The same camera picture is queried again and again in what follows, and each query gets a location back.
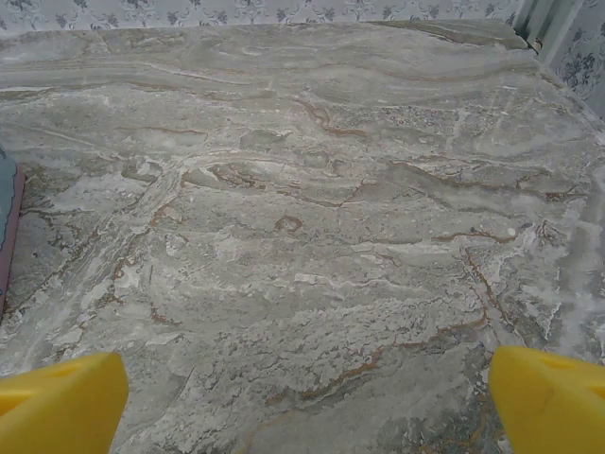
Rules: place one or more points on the aluminium frame corner post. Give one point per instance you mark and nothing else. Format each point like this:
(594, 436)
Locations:
(536, 26)

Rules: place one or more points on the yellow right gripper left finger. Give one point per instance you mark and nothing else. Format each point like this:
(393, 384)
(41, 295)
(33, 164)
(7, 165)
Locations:
(57, 411)

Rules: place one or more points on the blue cartoon mouse mat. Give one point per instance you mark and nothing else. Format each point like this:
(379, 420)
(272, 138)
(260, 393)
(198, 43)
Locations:
(8, 213)

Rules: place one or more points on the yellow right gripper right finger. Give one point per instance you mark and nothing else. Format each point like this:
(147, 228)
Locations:
(553, 406)

